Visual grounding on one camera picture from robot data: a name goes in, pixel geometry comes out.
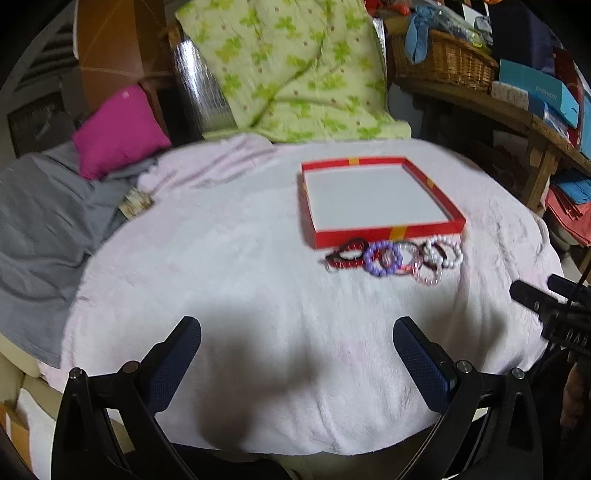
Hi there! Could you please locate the stack of folded cloths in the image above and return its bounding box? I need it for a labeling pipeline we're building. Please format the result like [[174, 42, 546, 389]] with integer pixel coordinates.
[[545, 170, 591, 247]]

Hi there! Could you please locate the wooden shelf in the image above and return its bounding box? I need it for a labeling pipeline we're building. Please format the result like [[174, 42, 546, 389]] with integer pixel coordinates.
[[392, 76, 591, 213]]

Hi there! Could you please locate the wooden headboard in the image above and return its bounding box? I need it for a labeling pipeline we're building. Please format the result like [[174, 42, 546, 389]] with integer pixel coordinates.
[[75, 0, 178, 86]]

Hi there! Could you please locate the pink and white bead bracelet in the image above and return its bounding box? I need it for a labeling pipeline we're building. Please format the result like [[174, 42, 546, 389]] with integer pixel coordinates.
[[413, 263, 444, 286]]

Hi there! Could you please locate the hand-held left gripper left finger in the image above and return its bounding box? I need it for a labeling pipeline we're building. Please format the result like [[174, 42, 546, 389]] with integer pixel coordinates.
[[52, 316, 202, 480]]

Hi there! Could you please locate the grey cloth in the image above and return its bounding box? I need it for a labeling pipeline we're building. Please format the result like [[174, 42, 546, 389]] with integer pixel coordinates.
[[0, 141, 160, 369]]

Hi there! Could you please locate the dark red scrunchie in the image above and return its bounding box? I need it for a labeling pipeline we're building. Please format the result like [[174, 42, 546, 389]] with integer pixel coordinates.
[[418, 243, 448, 271]]

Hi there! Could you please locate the red flat box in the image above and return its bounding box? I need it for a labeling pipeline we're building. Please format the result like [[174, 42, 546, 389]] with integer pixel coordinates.
[[551, 46, 588, 148]]

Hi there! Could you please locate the black hair tie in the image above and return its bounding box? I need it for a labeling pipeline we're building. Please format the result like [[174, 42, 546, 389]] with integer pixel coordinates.
[[324, 237, 370, 268]]

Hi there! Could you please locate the wicker basket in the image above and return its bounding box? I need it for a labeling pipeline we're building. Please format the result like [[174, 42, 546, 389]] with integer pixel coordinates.
[[390, 28, 499, 94]]

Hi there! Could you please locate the red shallow box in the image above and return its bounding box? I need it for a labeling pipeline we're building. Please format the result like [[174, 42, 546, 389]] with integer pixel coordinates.
[[301, 157, 467, 249]]

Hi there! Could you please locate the blue cardboard box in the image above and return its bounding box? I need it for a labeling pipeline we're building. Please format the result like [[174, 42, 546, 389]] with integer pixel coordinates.
[[498, 59, 581, 129]]

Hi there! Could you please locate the blue cloth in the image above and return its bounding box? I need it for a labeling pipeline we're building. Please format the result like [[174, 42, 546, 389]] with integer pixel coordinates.
[[405, 4, 437, 64]]

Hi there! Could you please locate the silver foil sheet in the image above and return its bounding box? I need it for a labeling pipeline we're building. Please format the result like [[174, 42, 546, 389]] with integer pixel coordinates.
[[170, 36, 241, 139]]

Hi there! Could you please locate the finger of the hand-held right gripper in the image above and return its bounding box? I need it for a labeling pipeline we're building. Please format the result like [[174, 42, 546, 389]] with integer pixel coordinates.
[[510, 280, 565, 320], [547, 274, 591, 298]]

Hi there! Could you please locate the woven brown tag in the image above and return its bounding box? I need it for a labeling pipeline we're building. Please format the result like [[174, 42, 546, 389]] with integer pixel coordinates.
[[119, 188, 154, 217]]

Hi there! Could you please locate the white patterned box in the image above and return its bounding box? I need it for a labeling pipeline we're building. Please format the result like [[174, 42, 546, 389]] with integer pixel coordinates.
[[491, 80, 530, 112]]

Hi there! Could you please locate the green floral pillow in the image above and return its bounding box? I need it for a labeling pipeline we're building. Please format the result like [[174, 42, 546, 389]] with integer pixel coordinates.
[[175, 0, 413, 144]]

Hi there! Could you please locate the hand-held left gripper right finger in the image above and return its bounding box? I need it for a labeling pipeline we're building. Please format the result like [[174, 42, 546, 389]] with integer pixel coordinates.
[[393, 316, 546, 480]]

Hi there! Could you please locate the purple bead bracelet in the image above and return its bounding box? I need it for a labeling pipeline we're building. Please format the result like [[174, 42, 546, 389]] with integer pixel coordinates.
[[363, 240, 402, 278]]

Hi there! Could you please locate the red bead bracelet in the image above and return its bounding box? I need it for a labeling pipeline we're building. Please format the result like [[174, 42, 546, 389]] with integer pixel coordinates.
[[330, 249, 366, 271]]

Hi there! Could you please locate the white pearl bracelet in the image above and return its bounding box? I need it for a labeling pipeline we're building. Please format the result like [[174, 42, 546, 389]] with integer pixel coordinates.
[[424, 235, 464, 269]]

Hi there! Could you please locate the magenta pillow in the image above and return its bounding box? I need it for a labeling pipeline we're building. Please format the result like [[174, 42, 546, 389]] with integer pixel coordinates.
[[72, 84, 172, 181]]

